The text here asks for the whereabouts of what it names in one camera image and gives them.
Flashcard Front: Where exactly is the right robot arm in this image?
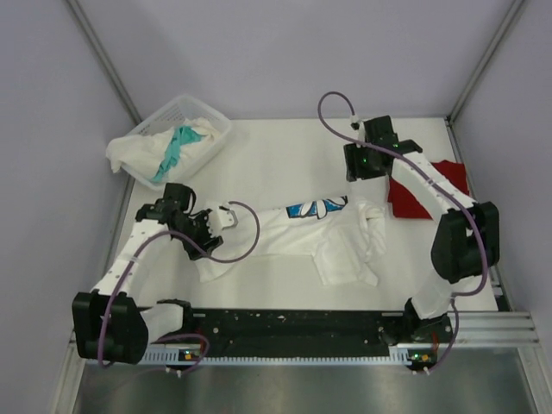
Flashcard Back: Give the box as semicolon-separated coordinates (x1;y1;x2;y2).
344;116;500;342

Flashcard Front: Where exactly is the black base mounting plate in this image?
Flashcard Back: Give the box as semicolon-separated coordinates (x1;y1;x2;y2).
146;306;454;357

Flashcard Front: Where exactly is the white peace flower t-shirt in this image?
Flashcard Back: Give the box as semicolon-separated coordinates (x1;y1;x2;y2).
214;196;386;286

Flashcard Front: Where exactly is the aluminium frame rail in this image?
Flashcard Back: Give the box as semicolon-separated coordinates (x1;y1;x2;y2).
68;310;543;346

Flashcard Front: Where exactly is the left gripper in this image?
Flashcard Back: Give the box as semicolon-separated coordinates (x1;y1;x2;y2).
174;209;223;260

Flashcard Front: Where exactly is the white plastic basket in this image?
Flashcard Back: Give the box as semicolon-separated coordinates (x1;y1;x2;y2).
122;94;233;191

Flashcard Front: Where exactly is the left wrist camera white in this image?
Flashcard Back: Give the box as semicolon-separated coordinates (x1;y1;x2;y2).
207;206;238;233

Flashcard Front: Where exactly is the teal cloth in basket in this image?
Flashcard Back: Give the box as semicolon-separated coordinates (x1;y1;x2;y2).
151;125;203;183

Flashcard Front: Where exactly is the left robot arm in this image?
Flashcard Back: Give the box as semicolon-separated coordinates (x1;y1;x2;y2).
72;184;236;364

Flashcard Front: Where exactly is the red folded t-shirt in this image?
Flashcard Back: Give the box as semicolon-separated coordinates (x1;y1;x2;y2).
386;160;469;221

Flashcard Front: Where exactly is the cream cloth in basket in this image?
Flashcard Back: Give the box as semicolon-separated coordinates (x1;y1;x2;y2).
106;117;221;182

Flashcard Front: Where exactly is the grey slotted cable duct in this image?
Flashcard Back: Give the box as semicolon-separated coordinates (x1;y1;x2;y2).
138;347;412;367

